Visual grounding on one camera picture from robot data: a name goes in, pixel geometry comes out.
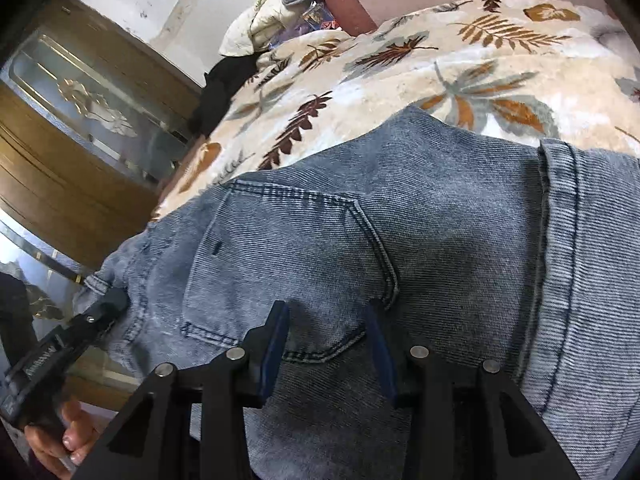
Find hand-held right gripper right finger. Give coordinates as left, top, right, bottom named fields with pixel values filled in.
left=364, top=305, right=576, bottom=480

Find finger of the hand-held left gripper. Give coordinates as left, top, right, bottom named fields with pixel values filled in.
left=75, top=287, right=128, bottom=343

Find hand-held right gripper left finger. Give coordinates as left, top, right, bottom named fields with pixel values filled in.
left=75, top=301, right=291, bottom=480

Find blue denim pants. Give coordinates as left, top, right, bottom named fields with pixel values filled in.
left=72, top=106, right=640, bottom=480

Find person's left hand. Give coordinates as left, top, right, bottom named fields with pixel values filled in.
left=25, top=397, right=103, bottom=480

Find wooden door with glass panel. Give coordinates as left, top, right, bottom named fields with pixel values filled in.
left=0, top=0, right=206, bottom=271

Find black cloth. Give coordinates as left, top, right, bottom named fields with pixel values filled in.
left=187, top=57, right=261, bottom=136

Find leaf-printed beige blanket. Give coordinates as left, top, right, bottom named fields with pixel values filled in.
left=150, top=0, right=640, bottom=221

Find cream cloth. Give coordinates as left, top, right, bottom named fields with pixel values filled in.
left=220, top=0, right=301, bottom=56

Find colourful printed packet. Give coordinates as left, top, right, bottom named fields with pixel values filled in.
left=270, top=2, right=341, bottom=51

